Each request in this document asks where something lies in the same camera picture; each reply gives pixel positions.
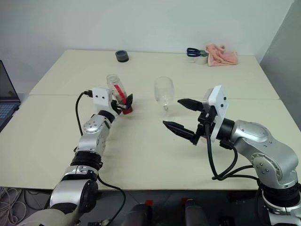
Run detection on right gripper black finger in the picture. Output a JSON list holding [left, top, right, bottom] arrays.
[[162, 121, 196, 142], [177, 98, 204, 112]]

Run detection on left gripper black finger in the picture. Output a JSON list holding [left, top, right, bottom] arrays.
[[122, 93, 134, 111]]

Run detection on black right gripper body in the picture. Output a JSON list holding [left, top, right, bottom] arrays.
[[193, 102, 219, 145]]

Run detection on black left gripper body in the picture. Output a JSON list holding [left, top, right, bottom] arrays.
[[111, 99, 128, 116]]

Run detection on clear bottle with red label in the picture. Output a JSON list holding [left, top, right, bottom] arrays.
[[106, 73, 134, 115]]

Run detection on clear wine glass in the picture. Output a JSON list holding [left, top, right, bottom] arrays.
[[153, 76, 176, 118]]

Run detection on white tape roll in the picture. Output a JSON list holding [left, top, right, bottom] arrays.
[[195, 54, 208, 66]]

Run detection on pink cloth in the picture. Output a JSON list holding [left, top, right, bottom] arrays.
[[205, 43, 239, 67]]

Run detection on grey partition panel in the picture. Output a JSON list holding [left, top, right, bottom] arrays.
[[259, 0, 301, 133]]

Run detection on dark grey laptop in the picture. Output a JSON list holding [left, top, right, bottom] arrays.
[[0, 60, 21, 132]]

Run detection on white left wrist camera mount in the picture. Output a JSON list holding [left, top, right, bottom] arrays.
[[91, 87, 113, 112]]

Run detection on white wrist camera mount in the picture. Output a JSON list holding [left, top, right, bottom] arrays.
[[91, 87, 113, 112], [203, 85, 228, 143]]

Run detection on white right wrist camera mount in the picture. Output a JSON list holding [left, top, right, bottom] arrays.
[[203, 85, 228, 143]]

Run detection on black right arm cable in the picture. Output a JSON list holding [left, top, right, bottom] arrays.
[[203, 119, 262, 182]]

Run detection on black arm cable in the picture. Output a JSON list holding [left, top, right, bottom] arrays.
[[203, 119, 262, 182], [75, 89, 127, 226]]

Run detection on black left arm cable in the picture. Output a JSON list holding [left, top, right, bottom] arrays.
[[75, 89, 127, 226]]

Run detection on blue handled scissors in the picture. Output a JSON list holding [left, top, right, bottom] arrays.
[[186, 47, 208, 58]]

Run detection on white floor cables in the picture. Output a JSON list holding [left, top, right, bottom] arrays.
[[0, 187, 27, 226]]

